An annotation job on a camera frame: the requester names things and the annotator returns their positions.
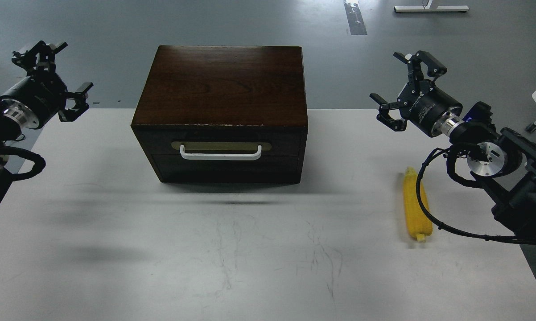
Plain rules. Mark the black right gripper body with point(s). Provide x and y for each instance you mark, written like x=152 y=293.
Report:
x=425 y=106

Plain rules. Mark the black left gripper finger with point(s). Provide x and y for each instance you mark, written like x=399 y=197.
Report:
x=41 y=57
x=80 y=106

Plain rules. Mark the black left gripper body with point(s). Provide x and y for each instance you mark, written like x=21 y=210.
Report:
x=34 y=100

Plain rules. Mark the wooden drawer with white handle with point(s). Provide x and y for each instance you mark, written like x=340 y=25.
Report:
x=273 y=143

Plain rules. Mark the yellow corn cob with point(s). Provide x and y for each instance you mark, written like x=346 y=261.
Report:
x=417 y=224

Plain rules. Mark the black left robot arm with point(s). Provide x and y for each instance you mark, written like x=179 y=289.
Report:
x=17 y=164

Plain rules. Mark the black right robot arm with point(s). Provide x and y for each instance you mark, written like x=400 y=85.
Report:
x=501 y=163

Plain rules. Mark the dark wooden drawer cabinet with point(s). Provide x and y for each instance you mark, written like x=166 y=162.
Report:
x=206 y=87

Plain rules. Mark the white table leg base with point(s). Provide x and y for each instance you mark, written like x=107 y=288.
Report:
x=431 y=6

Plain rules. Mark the black floor tape strip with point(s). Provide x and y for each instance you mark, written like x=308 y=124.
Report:
x=354 y=17

